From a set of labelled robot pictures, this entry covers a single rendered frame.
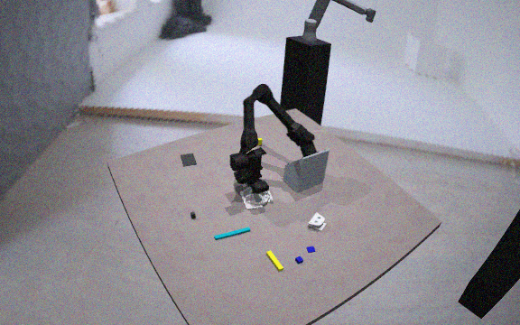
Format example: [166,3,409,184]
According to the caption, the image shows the teal flat bar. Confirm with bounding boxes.
[214,227,250,240]

